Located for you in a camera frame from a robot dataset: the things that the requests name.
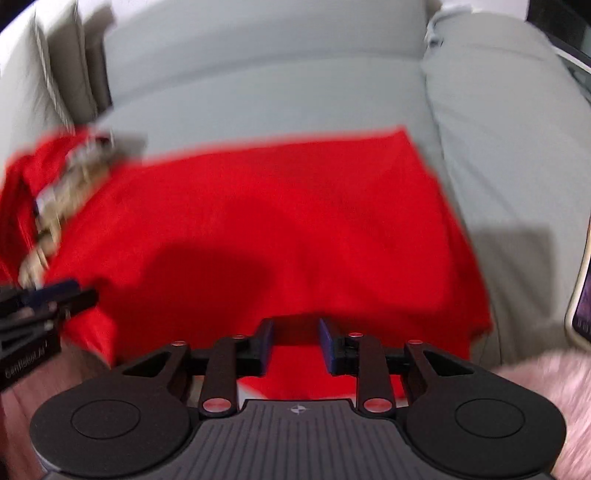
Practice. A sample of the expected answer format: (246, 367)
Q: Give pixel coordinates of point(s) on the red t-shirt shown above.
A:
(277, 221)

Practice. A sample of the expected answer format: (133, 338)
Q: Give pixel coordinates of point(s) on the pink fluffy blanket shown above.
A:
(545, 401)

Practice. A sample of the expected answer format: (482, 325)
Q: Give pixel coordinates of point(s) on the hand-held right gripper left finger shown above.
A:
(268, 348)

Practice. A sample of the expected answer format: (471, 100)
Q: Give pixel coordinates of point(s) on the khaki pants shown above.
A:
(69, 191)

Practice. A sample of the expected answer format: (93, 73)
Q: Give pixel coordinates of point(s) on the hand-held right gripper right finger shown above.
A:
(325, 348)

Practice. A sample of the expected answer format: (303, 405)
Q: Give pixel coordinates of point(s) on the red fleece sweatshirt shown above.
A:
(18, 207)

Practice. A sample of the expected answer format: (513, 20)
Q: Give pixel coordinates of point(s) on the grey sofa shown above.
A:
(277, 69)

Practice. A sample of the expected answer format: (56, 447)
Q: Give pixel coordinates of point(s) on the large grey cushion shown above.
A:
(23, 83)

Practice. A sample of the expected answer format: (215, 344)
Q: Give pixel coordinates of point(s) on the small grey cushion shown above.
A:
(76, 60)

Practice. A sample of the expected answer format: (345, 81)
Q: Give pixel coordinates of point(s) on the phone with cream case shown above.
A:
(582, 300)

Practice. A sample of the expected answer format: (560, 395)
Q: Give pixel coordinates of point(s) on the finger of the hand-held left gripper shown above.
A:
(51, 290)
(76, 303)

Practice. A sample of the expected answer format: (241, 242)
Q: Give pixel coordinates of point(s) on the dark object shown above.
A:
(563, 23)

